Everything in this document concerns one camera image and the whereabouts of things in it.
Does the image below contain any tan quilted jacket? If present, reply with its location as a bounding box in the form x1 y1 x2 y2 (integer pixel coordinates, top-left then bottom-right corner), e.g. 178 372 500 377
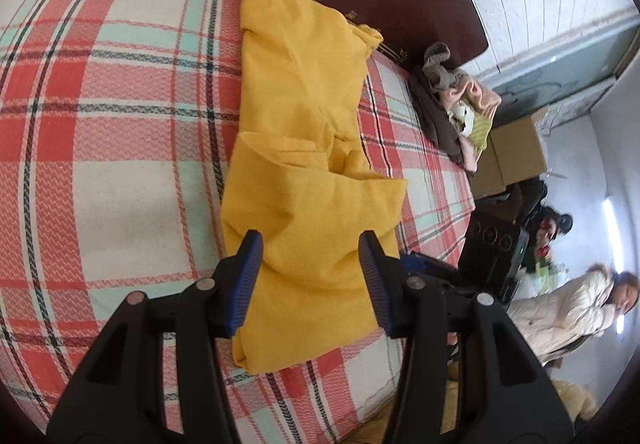
349 362 599 444

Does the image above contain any person in black cap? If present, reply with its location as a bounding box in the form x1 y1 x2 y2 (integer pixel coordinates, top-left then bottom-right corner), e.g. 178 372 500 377
527 206 574 250

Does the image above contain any yellow garment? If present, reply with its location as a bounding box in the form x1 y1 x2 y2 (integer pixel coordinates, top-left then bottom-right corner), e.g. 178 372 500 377
221 0 407 375

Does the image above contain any person in white coat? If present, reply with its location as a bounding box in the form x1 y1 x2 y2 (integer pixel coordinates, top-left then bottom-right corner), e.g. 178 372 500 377
506 263 639 365

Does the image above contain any pile of mixed clothes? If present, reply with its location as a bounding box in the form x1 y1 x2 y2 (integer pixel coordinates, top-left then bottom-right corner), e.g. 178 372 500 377
409 42 501 175

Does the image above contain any red plaid bed sheet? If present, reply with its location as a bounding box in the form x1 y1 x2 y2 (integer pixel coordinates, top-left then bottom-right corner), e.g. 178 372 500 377
1 0 473 443

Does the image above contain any cardboard box by bed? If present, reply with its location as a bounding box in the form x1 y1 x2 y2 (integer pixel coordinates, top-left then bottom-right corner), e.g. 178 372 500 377
470 107 548 199

